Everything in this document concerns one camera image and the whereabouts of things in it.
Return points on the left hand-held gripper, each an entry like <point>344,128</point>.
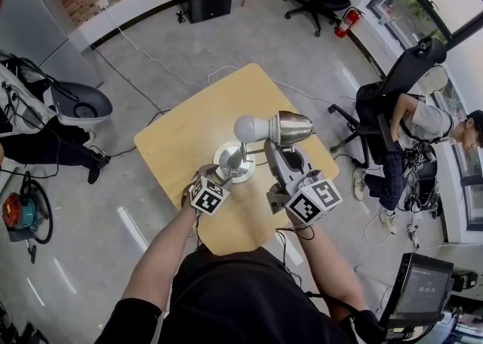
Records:
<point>207,197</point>

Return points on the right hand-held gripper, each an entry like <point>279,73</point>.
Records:
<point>313,199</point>

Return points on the silver desk lamp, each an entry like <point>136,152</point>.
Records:
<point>290,127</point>

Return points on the person's left forearm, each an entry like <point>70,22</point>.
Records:
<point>162,252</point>

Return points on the person's right forearm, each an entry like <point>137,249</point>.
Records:
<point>328,259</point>

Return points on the person's left hand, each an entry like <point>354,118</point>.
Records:
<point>207,172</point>

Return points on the yellow wooden table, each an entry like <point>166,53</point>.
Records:
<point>211,108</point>

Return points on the person's black shirt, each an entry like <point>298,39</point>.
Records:
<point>241,297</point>

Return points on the black high-back mesh chair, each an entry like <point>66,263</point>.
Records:
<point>400,82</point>

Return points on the red fire extinguisher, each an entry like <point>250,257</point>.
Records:
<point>347,22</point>

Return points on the white grey backpack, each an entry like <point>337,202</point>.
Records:
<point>83,103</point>

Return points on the black monitor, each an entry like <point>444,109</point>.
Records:
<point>422,293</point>

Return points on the black-framed window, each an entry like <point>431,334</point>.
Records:
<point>434,3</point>

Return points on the red teal vacuum cleaner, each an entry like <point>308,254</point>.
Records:
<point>20,210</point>

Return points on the silver fridge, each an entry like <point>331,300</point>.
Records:
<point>37,22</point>

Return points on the white wall socket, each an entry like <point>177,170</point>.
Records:
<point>103,3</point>

